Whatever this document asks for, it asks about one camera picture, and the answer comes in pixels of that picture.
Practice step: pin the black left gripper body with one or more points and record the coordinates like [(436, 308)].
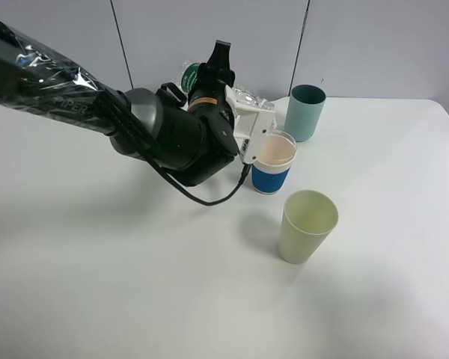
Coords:
[(207, 94)]

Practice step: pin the blue sleeved cream cup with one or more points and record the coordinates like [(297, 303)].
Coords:
[(272, 166)]

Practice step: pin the clear green label water bottle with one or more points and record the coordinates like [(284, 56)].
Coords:
[(188, 74)]

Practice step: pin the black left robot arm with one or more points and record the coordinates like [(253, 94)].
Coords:
[(185, 137)]

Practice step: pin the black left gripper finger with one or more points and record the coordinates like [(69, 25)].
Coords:
[(220, 57)]

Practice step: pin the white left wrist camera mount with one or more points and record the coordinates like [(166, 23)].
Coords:
[(254, 120)]

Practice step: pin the pale green plastic cup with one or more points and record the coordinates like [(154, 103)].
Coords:
[(308, 217)]

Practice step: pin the light teal tall cup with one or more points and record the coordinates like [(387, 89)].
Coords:
[(303, 111)]

